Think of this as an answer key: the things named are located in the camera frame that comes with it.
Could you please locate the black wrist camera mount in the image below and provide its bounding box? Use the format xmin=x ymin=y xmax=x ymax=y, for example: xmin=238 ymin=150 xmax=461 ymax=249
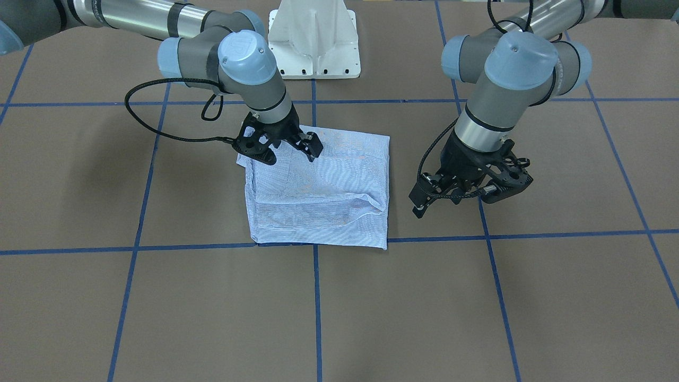
xmin=477 ymin=140 xmax=533 ymax=204
xmin=231 ymin=115 xmax=281 ymax=166

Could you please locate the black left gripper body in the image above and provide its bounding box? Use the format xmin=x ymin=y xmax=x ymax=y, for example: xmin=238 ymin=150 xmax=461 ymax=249
xmin=409 ymin=130 xmax=490 ymax=206

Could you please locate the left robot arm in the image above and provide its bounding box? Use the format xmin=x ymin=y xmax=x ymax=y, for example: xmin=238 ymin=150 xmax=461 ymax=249
xmin=409 ymin=1 xmax=677 ymax=218

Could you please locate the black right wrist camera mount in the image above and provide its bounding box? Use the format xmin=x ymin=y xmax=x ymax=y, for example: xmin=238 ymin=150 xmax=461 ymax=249
xmin=231 ymin=115 xmax=281 ymax=166

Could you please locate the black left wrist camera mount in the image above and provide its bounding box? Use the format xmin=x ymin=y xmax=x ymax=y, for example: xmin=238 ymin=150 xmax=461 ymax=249
xmin=477 ymin=140 xmax=533 ymax=204

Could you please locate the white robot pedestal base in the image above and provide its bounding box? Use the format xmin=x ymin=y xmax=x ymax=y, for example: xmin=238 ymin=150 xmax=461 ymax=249
xmin=267 ymin=1 xmax=362 ymax=80

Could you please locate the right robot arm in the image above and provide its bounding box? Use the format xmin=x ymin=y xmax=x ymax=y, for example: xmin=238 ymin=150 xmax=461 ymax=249
xmin=1 ymin=1 xmax=323 ymax=166

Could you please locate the light blue striped shirt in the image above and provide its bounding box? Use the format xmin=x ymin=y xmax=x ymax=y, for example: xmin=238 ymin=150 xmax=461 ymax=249
xmin=236 ymin=126 xmax=390 ymax=250

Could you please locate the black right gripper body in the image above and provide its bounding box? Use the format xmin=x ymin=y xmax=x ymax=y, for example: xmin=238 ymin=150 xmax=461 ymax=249
xmin=249 ymin=109 xmax=324 ymax=154

